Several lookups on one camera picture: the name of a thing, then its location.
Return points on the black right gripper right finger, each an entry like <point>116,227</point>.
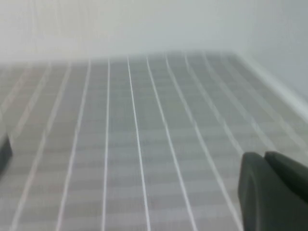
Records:
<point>291,168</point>

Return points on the grey white-grid tablecloth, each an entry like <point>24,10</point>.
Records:
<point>144,144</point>

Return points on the black box with white top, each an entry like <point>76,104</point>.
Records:
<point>4,150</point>

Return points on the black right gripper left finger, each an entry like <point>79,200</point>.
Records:
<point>262,199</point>

